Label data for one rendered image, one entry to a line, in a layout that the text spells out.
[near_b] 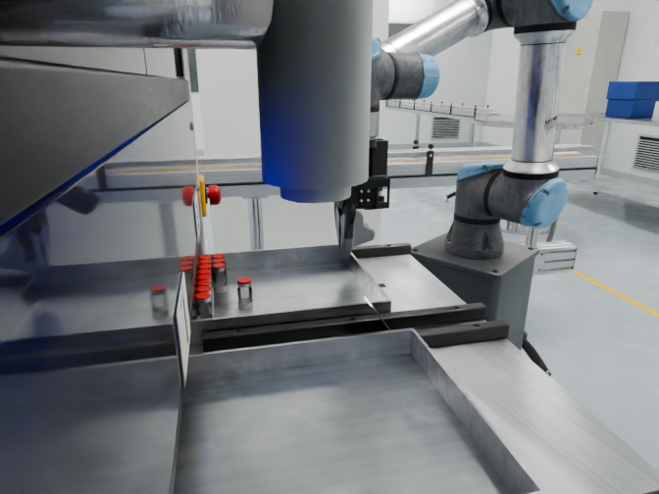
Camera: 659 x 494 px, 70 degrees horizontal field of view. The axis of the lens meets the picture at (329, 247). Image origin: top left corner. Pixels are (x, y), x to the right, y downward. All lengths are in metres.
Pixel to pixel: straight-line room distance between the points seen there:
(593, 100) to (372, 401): 6.95
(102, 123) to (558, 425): 0.49
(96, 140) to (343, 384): 0.44
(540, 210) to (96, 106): 1.00
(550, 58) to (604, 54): 6.29
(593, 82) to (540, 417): 6.87
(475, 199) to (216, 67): 1.37
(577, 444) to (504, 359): 0.15
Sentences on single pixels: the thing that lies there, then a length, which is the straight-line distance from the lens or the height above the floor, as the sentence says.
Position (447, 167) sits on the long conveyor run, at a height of 0.91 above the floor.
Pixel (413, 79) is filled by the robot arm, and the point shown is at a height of 1.21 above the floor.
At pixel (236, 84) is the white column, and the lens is 2.21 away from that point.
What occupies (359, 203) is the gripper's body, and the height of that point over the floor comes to 1.01.
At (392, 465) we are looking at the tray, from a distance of 0.47.
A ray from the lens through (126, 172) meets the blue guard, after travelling 0.22.
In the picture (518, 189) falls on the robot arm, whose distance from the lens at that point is 1.12.
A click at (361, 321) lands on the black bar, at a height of 0.90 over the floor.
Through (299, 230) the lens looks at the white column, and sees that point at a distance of 2.34.
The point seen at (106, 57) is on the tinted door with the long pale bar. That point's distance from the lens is 0.26.
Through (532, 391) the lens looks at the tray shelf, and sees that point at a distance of 0.60.
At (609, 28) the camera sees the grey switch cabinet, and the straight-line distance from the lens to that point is 7.41.
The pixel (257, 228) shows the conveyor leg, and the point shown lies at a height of 0.71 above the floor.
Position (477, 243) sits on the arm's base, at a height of 0.83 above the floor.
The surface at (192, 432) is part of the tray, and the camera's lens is 0.51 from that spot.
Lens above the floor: 1.21
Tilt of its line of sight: 19 degrees down
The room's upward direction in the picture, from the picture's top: straight up
